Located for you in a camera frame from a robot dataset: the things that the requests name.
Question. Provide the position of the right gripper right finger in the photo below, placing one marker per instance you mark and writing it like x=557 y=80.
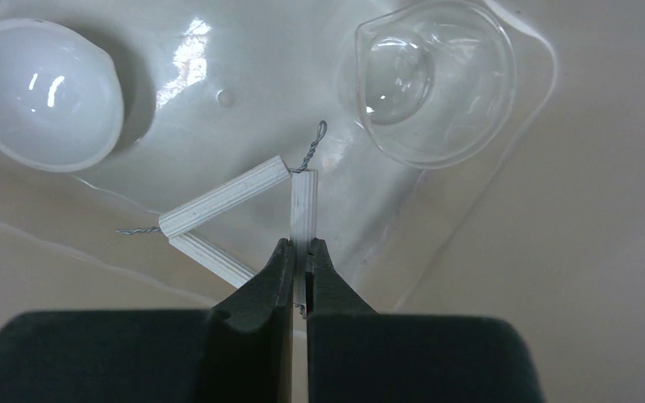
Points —
x=356 y=354

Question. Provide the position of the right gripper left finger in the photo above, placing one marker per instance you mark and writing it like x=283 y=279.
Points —
x=236 y=351

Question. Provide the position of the clear glass beaker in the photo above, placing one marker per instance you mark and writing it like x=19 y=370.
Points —
x=431 y=83

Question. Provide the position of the white clay triangle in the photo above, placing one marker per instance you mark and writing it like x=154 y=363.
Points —
x=178 y=224

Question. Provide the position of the white round dish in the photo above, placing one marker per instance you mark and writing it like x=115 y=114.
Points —
x=61 y=103

